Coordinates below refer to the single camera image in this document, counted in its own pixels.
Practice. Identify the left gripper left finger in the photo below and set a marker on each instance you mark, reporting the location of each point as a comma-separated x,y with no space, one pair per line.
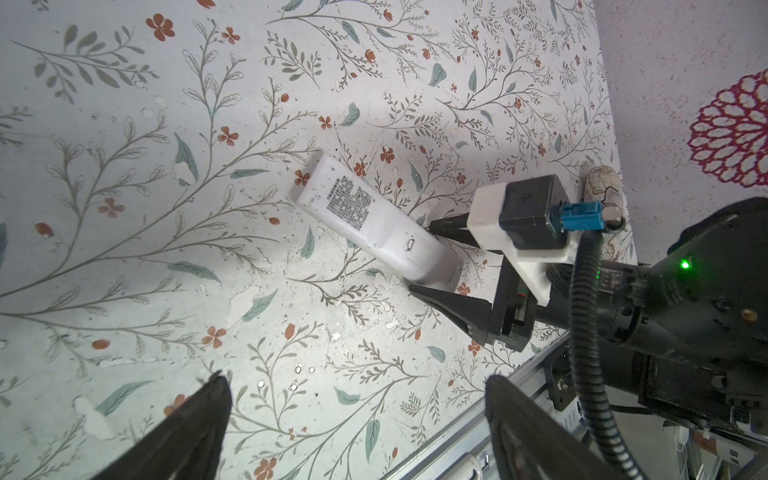
187,444

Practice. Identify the white remote control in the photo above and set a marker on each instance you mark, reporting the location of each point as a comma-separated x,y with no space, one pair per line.
346,204

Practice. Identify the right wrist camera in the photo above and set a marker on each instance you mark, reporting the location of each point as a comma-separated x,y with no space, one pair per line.
533,224

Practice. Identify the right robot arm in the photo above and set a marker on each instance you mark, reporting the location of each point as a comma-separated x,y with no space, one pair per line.
687,335

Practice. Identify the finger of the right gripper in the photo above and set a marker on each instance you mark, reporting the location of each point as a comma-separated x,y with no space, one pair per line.
469,314
454,228

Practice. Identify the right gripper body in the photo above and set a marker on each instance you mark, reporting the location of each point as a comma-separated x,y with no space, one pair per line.
614,310

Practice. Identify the patterned oval stone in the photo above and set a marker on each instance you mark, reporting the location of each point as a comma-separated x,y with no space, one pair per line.
604,185

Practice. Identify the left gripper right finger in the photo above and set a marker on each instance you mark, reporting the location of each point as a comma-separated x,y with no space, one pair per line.
528,444

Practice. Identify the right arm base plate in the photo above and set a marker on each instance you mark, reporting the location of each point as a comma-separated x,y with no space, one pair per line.
558,377

